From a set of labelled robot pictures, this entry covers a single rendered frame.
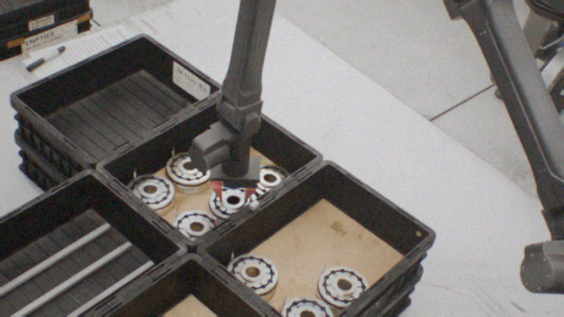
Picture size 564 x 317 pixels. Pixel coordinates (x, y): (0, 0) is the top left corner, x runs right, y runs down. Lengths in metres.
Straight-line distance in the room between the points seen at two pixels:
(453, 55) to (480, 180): 1.78
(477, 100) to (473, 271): 1.80
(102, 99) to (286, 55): 0.65
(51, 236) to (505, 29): 1.00
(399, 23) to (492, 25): 2.90
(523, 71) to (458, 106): 2.45
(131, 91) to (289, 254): 0.63
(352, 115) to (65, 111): 0.78
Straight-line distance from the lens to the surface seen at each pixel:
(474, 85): 3.82
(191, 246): 1.62
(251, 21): 1.48
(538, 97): 1.22
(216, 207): 1.79
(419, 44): 3.98
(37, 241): 1.77
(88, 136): 1.99
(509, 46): 1.22
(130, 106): 2.07
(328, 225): 1.83
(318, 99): 2.37
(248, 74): 1.54
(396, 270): 1.65
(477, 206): 2.18
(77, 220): 1.80
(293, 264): 1.74
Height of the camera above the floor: 2.14
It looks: 42 degrees down
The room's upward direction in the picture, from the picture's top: 9 degrees clockwise
